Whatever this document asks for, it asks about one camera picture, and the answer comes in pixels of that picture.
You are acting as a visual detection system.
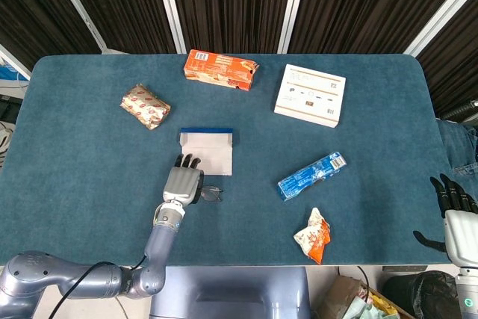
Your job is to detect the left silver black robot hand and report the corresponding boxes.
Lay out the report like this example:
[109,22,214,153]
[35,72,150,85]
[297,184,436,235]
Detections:
[161,153,205,206]

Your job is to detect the black corrugated hose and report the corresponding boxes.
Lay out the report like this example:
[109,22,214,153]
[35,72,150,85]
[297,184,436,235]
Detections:
[442,100,478,122]

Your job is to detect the grey-blue robot torso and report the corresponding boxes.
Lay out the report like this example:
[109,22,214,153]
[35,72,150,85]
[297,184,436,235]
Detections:
[149,265,311,319]

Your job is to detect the blue cookie box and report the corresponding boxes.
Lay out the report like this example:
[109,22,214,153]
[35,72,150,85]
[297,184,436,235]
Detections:
[276,151,347,202]

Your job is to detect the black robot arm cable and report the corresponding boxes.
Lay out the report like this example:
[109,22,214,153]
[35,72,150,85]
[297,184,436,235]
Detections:
[47,254,149,319]

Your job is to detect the white flat cardboard box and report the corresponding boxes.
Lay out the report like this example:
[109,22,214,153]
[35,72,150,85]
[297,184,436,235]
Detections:
[273,64,347,128]

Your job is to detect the thin-framed eyeglasses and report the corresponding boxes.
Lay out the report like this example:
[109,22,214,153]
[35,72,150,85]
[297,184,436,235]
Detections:
[199,184,224,203]

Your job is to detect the dark pleated curtain panel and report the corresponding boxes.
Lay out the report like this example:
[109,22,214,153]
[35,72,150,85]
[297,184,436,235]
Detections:
[417,0,478,118]
[55,0,177,55]
[164,0,297,55]
[0,0,102,72]
[288,0,468,55]

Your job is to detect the gold foil snack pack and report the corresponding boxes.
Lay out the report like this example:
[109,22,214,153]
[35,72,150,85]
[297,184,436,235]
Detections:
[119,84,172,131]

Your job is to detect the white partition post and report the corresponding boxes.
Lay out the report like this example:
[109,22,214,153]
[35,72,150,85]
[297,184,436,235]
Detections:
[277,0,311,55]
[0,43,32,81]
[404,0,478,57]
[152,0,187,55]
[44,0,110,55]

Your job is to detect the white cable coil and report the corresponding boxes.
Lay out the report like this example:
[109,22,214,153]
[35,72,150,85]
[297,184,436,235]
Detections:
[0,121,15,170]

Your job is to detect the teal velvet tablecloth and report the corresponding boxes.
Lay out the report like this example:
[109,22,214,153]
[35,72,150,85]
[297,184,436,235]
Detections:
[0,53,455,267]

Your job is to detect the black trash bag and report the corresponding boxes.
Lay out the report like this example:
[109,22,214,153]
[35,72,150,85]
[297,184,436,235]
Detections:
[382,270,462,319]

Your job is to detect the brown cardboard waste box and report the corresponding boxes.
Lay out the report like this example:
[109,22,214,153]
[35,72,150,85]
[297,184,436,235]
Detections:
[317,273,412,319]

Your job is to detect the black equipment box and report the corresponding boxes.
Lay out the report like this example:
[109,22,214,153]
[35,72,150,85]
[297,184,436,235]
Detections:
[0,95,22,123]

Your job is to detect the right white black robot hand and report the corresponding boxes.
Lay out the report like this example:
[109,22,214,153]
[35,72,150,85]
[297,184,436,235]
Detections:
[412,173,478,270]

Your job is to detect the blue denim jeans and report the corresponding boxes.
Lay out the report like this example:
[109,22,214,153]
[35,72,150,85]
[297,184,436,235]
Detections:
[436,119,478,193]

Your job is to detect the orange white snack bag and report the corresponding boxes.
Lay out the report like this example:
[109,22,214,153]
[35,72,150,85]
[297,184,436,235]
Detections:
[293,207,332,266]

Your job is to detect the orange biscuit box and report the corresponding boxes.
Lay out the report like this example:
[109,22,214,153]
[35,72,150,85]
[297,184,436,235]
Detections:
[183,49,260,93]

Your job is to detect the blue glasses case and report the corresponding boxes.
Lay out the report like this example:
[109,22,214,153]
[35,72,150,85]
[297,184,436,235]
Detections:
[176,127,235,177]

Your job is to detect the blue storage box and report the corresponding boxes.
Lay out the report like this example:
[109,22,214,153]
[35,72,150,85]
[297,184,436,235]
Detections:
[0,65,29,81]

